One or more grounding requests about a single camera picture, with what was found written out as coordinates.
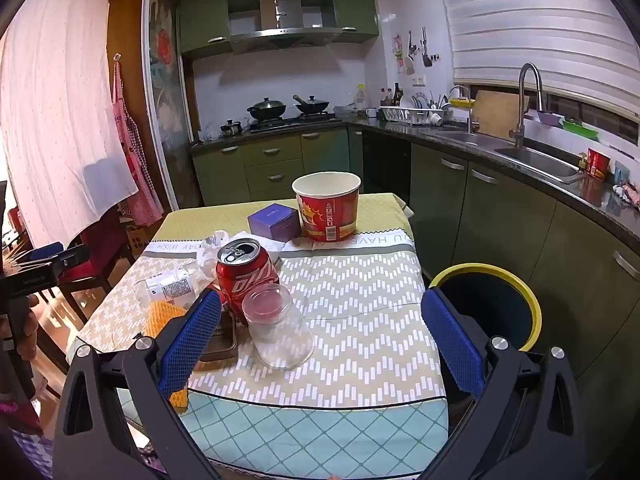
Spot red paper cup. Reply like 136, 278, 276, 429
586, 148, 612, 181

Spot green lower cabinets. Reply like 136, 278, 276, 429
190, 127, 640, 411

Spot red wooden chair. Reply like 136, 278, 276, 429
55, 205, 136, 326

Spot white plastic bag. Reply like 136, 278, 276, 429
197, 230, 286, 281

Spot person's patterned clothing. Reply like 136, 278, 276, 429
0, 400, 56, 480

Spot purple cardboard box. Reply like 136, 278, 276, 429
247, 202, 302, 241

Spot brown rectangular tray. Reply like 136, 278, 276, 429
197, 310, 238, 363

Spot orange foam net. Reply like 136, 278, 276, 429
145, 300, 190, 413

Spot clear plastic cup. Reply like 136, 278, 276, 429
241, 283, 316, 371

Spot steel sink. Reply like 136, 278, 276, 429
435, 130, 586, 184

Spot white plastic wrapper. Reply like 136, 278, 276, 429
132, 266, 211, 306

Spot red checked apron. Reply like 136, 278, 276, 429
111, 55, 165, 226

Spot green cabinets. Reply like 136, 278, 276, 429
179, 0, 380, 58
190, 127, 640, 411

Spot red soda can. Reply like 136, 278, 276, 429
215, 238, 281, 313

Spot white dish rack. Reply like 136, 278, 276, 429
378, 105, 446, 126

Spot wooden cutting board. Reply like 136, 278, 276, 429
470, 89, 530, 140

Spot red paper bucket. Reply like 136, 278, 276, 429
291, 172, 362, 243

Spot white curtain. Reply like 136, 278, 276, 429
0, 0, 140, 251

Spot lidded black wok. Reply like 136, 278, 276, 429
246, 96, 287, 122

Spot flower-print sliding door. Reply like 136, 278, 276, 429
142, 0, 193, 211

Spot green upper cabinets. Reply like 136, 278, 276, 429
179, 0, 380, 58

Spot tall steel faucet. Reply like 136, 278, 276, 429
509, 62, 545, 150

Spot person's left hand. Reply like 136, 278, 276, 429
12, 294, 41, 361

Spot patterned tablecloth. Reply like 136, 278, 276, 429
67, 192, 451, 480

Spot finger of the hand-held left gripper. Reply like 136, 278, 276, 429
52, 245, 92, 273
17, 242, 65, 265

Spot white window blind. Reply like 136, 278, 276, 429
434, 0, 640, 118

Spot steel range hood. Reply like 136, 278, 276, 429
227, 0, 343, 53

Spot yellow-rimmed dark bin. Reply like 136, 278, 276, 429
427, 262, 543, 353

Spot small steel faucet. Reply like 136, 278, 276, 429
448, 85, 481, 133

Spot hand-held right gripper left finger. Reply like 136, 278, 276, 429
52, 287, 223, 480

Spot green tray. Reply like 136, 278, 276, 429
562, 120, 599, 141

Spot black gas stove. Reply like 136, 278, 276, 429
247, 112, 343, 133

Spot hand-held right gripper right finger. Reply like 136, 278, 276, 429
421, 287, 588, 480

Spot open black wok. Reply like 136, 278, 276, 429
292, 93, 331, 115

